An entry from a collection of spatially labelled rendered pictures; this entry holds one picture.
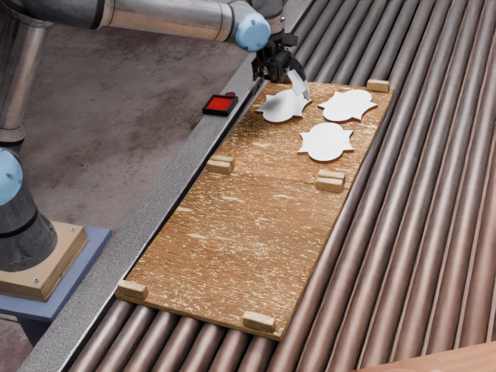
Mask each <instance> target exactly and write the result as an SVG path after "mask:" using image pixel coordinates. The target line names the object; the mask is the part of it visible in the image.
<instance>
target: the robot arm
mask: <svg viewBox="0 0 496 372"><path fill-rule="evenodd" d="M1 1H2V3H3V5H4V6H5V8H6V9H7V14H6V17H5V20H4V25H3V28H2V31H1V36H0V270H1V271H3V272H20V271H24V270H27V269H31V268H33V267H34V266H37V265H39V264H40V263H42V262H43V261H45V260H46V259H47V258H48V257H49V256H50V255H51V254H52V253H53V251H54V250H55V248H56V246H57V242H58V235H57V233H56V231H55V228H54V226H53V224H52V223H51V222H50V221H49V220H48V219H47V218H46V217H45V216H44V215H43V214H42V213H41V212H40V211H39V210H38V208H37V207H36V205H35V202H34V200H33V197H32V194H31V192H30V189H29V188H28V185H27V182H26V179H25V176H24V172H23V169H22V166H21V162H20V159H19V156H20V152H21V147H22V145H23V142H24V138H25V135H26V131H25V129H24V127H23V125H22V124H21V122H22V120H23V116H24V112H25V109H26V107H27V102H28V100H29V97H30V92H31V90H32V85H33V83H34V79H35V76H36V72H37V70H38V65H39V63H40V60H41V56H42V53H43V50H44V46H45V43H46V40H47V36H48V33H49V29H50V26H51V25H53V24H61V25H65V26H70V27H78V28H84V29H91V30H98V29H100V28H101V27H102V26H110V27H120V28H126V29H132V30H142V31H148V32H157V33H164V34H169V35H179V36H185V37H191V38H201V39H207V40H212V41H223V42H228V43H234V44H237V45H238V46H239V47H240V48H242V49H243V50H245V51H247V52H256V57H255V58H254V60H253V61H252V63H251V64H252V73H253V76H252V85H251V86H250V88H249V90H252V93H253V95H255V94H256V92H257V90H258V89H259V88H260V84H261V83H262V81H263V79H265V80H270V82H271V83H278V81H280V84H281V83H282V82H283V81H284V79H285V78H286V70H287V69H288V68H289V69H290V72H288V77H289V79H290V81H291V82H292V90H293V92H294V93H295V94H296V95H297V96H298V95H300V94H302V93H303V96H304V97H305V98H306V99H307V100H308V101H309V100H310V93H309V86H308V83H307V80H306V75H305V72H304V70H303V67H302V65H301V64H300V62H299V61H298V60H297V59H296V58H295V57H294V56H293V54H292V53H291V52H290V51H289V50H288V48H284V47H292V46H297V40H298V36H296V35H294V34H291V33H289V32H287V33H285V29H284V26H285V24H284V21H285V20H286V18H285V17H283V5H282V0H1ZM279 44H280V45H279Z"/></svg>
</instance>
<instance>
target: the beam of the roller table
mask: <svg viewBox="0 0 496 372"><path fill-rule="evenodd" d="M315 1H316V0H288V1H287V3H286V4H285V5H284V7H283V17H285V18H286V20H285V21H284V24H285V26H284V29H285V33H287V32H289V33H291V34H294V32H295V30H296V29H297V28H298V26H299V25H300V23H301V21H302V20H303V19H304V17H305V16H306V14H307V12H308V11H309V10H310V8H311V6H312V5H313V3H314V2H315ZM255 57H256V52H251V53H249V54H248V56H247V57H246V59H245V60H244V62H243V63H242V64H241V65H240V67H239V68H238V70H237V71H236V72H235V74H234V75H233V76H232V78H231V79H230V81H229V82H228V83H227V85H226V86H225V87H224V89H223V90H222V91H221V93H220V95H225V94H226V93H228V92H235V96H238V103H237V104H236V106H235V108H234V109H233V110H232V112H231V113H230V115H229V116H228V117H227V116H217V115H209V114H205V115H204V116H203V118H202V119H201V120H200V121H199V123H198V124H197V126H196V127H195V128H194V129H193V131H192V132H191V134H190V135H189V137H188V138H187V139H186V140H185V142H184V143H183V145H182V146H181V148H180V149H179V150H178V151H177V153H176V154H175V156H174V157H173V158H172V160H171V161H170V162H169V164H168V165H167V167H166V168H165V169H164V170H163V172H162V173H161V175H160V176H159V178H158V179H157V180H156V181H155V182H154V184H153V186H152V187H151V189H150V190H149V191H148V192H147V193H146V195H145V197H144V198H143V199H142V201H141V202H140V203H139V204H138V206H137V208H136V209H135V210H134V212H133V213H132V214H131V216H130V217H129V218H128V220H127V221H126V223H124V225H123V227H122V228H121V229H120V231H119V232H118V234H116V236H115V237H114V239H113V240H112V242H111V243H110V244H109V245H108V247H107V248H106V250H105V251H104V253H103V254H102V255H101V256H100V258H99V259H98V261H97V262H96V264H95V265H94V266H93V267H92V269H91V270H90V272H89V273H88V275H87V276H86V277H85V278H84V279H83V281H82V283H81V284H80V285H79V287H78V288H77V289H76V290H75V292H74V294H73V295H72V296H71V297H70V298H69V300H68V301H67V303H66V305H65V306H64V307H63V308H62V309H61V311H60V312H59V314H58V316H57V317H56V318H55V319H54V320H53V322H52V323H51V325H50V326H49V328H48V329H47V330H46V331H45V333H44V334H43V336H42V337H41V338H40V340H39V341H38V342H37V344H36V345H35V347H34V348H33V349H32V350H31V352H30V353H29V355H28V356H27V358H26V359H25V360H24V361H23V363H22V364H21V366H20V367H19V368H18V370H17V371H16V372H68V371H69V369H70V368H71V366H72V365H73V363H74V362H75V360H76V359H77V358H78V356H79V355H80V353H81V351H82V350H83V349H84V347H85V346H86V344H87V342H88V341H89V340H90V338H91V337H92V335H93V333H94V332H95V331H96V329H97V327H98V326H99V324H100V323H101V322H102V320H103V318H104V317H105V316H106V314H107V313H108V311H109V309H110V308H111V307H112V305H113V304H114V302H115V300H116V299H117V298H116V295H115V292H116V291H117V290H118V286H117V284H118V283H119V281H120V280H125V279H126V278H127V276H128V275H129V273H130V272H131V270H132V269H133V268H134V267H135V265H136V264H137V262H138V261H139V259H140V258H141V257H142V256H143V254H144V253H145V251H146V250H147V248H149V246H150V245H151V243H152V242H153V240H154V239H155V237H156V236H157V235H158V234H159V232H160V231H161V229H162V228H163V227H164V226H165V224H166V223H167V221H168V220H169V218H170V217H171V216H172V215H173V213H174V212H175V210H176V208H177V207H178V206H179V205H180V203H181V202H182V200H183V198H184V197H185V196H186V194H187V192H188V191H189V189H190V188H191V187H192V185H193V183H194V182H195V181H196V179H197V178H198V176H199V174H200V173H201V172H202V170H203V169H204V167H205V165H206V164H207V161H208V160H209V159H210V157H211V156H212V155H213V154H214V152H215V151H216V149H217V147H218V146H219V145H220V143H221V141H222V140H223V138H224V137H225V136H226V134H227V132H228V131H229V130H230V128H231V127H232V125H233V123H234V122H235V121H236V119H237V118H238V116H239V114H240V113H241V112H242V110H243V109H244V107H245V105H246V104H247V103H248V101H249V99H250V98H251V96H252V95H253V93H252V90H249V88H250V86H251V85H252V76H253V73H252V64H251V63H252V61H253V60H254V58H255Z"/></svg>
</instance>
